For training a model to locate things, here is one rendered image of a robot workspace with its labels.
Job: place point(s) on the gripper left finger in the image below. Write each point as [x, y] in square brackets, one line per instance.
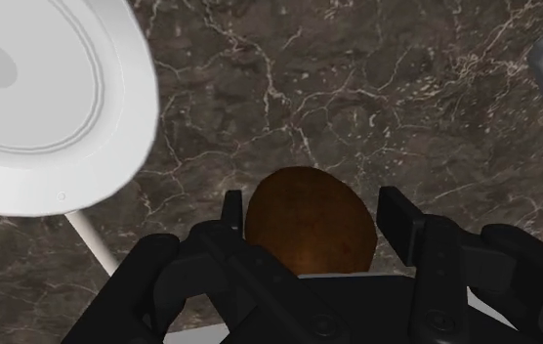
[233, 271]

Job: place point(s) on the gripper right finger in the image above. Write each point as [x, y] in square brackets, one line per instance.
[443, 266]

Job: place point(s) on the brown egg-shaped object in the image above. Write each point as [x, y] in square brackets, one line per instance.
[310, 221]

